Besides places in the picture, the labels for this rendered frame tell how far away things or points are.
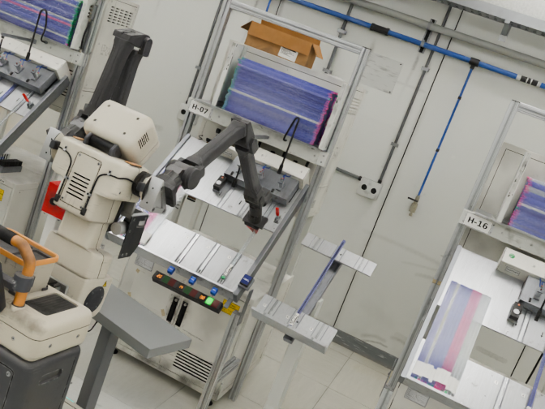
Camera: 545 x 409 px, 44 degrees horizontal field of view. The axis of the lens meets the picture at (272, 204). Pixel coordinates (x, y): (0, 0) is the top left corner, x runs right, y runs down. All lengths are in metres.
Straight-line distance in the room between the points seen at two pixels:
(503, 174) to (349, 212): 1.69
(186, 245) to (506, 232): 1.43
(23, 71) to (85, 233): 1.71
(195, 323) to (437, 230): 1.95
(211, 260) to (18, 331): 1.22
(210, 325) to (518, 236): 1.49
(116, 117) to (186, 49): 2.90
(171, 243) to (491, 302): 1.43
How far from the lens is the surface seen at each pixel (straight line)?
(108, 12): 4.01
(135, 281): 3.53
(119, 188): 2.23
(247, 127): 2.56
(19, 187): 3.90
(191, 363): 3.50
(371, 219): 4.74
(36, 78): 3.83
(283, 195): 3.21
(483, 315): 3.06
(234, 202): 3.25
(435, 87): 4.67
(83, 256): 2.38
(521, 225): 3.15
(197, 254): 3.08
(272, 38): 3.70
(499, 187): 3.32
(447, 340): 2.96
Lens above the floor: 1.71
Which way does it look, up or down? 12 degrees down
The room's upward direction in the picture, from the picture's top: 21 degrees clockwise
